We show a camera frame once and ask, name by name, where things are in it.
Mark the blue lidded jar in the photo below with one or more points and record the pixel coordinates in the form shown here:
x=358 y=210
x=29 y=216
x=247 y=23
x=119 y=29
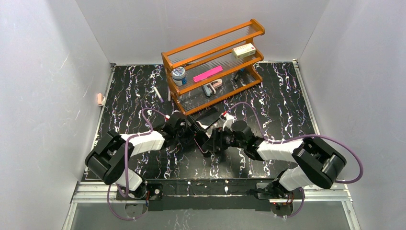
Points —
x=179 y=76

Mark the phone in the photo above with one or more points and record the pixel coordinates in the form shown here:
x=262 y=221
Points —
x=200 y=139

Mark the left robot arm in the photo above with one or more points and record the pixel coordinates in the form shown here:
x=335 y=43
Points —
x=108 y=160

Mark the small black clip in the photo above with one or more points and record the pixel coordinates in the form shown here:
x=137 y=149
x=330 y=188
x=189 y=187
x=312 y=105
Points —
x=238 y=75

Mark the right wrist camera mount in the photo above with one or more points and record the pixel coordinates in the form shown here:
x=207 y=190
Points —
x=228 y=120

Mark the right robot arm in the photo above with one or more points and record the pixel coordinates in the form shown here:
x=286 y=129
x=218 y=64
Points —
x=318 y=163

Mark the black smartphone on table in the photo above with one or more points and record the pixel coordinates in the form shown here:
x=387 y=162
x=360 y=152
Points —
x=207 y=119

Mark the pink wall hook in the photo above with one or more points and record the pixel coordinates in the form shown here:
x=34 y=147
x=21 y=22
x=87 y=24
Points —
x=100 y=99

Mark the pink and blue stapler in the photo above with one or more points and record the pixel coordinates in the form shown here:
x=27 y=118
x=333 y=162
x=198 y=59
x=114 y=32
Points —
x=210 y=88

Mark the aluminium front frame rail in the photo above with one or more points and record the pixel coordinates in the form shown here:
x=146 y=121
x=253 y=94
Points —
x=208 y=205

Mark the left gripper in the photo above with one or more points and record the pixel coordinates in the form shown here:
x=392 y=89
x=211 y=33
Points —
x=193 y=128

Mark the cream rectangular box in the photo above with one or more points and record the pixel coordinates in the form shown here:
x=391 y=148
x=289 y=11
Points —
x=243 y=51

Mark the orange wooden shelf rack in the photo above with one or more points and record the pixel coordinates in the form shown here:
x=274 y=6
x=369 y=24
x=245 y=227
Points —
x=207 y=53

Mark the pink flat bar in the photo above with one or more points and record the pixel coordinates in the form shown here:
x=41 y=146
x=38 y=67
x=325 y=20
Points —
x=207 y=74

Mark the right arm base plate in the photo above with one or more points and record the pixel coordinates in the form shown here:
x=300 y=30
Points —
x=269 y=192

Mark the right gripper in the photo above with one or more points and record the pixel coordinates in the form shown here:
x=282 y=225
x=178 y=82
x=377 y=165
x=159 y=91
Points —
x=217 y=138

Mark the purple white pen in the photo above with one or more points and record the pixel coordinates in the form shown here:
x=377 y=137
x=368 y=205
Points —
x=158 y=94

